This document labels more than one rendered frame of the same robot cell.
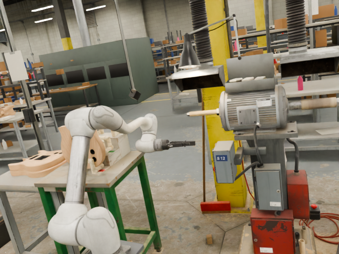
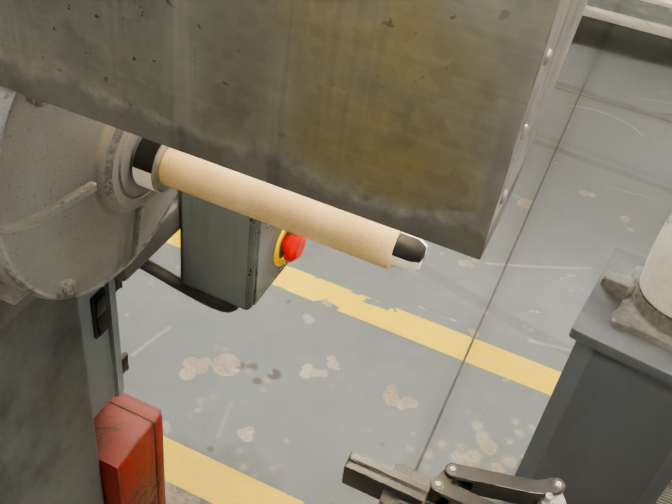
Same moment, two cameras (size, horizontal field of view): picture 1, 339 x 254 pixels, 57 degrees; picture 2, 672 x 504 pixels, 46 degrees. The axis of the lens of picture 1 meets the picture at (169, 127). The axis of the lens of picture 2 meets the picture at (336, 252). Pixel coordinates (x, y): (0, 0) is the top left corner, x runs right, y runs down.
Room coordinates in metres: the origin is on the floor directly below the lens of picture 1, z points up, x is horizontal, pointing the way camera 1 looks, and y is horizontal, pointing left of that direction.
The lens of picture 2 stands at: (2.41, -0.21, 1.58)
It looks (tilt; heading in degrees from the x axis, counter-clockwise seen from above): 40 degrees down; 177
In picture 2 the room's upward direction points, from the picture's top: 9 degrees clockwise
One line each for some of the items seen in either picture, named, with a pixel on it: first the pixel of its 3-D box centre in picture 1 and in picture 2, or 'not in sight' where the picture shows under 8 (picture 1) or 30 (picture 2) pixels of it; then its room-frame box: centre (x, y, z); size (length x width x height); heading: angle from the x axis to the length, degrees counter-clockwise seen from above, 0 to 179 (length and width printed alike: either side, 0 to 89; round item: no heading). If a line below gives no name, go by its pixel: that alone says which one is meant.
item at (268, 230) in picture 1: (273, 231); (81, 452); (1.67, -0.53, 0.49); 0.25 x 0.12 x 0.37; 68
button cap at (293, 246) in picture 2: not in sight; (286, 243); (1.67, -0.23, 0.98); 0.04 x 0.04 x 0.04; 68
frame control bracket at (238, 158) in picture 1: (239, 155); (160, 216); (1.70, -0.38, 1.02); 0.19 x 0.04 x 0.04; 158
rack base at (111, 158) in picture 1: (100, 157); not in sight; (2.24, 0.56, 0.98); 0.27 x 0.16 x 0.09; 66
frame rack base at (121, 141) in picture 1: (110, 145); not in sight; (2.38, 0.50, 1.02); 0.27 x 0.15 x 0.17; 66
